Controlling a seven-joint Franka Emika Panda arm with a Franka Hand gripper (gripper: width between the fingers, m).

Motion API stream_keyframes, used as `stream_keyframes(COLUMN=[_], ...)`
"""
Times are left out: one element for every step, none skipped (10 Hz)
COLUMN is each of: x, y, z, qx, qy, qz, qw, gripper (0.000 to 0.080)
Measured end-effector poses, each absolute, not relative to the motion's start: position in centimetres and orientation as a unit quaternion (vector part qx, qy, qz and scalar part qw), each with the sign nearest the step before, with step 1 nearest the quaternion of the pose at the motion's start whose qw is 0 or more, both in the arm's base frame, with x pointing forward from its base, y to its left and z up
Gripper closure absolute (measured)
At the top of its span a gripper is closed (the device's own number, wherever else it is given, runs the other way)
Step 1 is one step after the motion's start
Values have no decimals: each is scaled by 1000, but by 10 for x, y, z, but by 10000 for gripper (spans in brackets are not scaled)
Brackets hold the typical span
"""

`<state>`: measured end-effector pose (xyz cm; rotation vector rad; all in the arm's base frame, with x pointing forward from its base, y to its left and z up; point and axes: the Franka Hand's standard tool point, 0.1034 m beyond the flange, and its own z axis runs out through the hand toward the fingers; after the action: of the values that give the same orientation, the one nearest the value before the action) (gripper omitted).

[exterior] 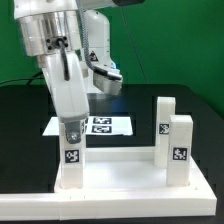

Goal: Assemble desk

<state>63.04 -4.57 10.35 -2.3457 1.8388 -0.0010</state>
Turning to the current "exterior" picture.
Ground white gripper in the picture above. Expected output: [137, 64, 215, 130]
[43, 52, 89, 144]

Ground white desk top tray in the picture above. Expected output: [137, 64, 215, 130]
[54, 147, 195, 194]

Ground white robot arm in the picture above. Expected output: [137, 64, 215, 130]
[14, 0, 145, 145]

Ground fiducial marker sheet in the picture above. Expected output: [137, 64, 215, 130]
[43, 116, 133, 136]

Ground white L-shaped corner guide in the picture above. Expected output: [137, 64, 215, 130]
[0, 162, 217, 221]

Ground black cable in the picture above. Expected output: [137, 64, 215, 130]
[0, 71, 46, 88]

